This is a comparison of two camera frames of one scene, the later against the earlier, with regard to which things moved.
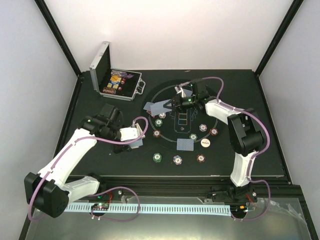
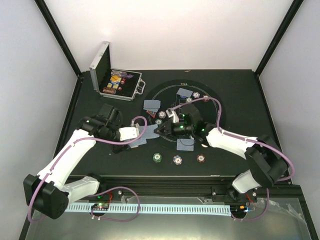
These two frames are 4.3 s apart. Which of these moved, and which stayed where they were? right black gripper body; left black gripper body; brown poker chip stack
Moved: right black gripper body
Stayed: left black gripper body; brown poker chip stack
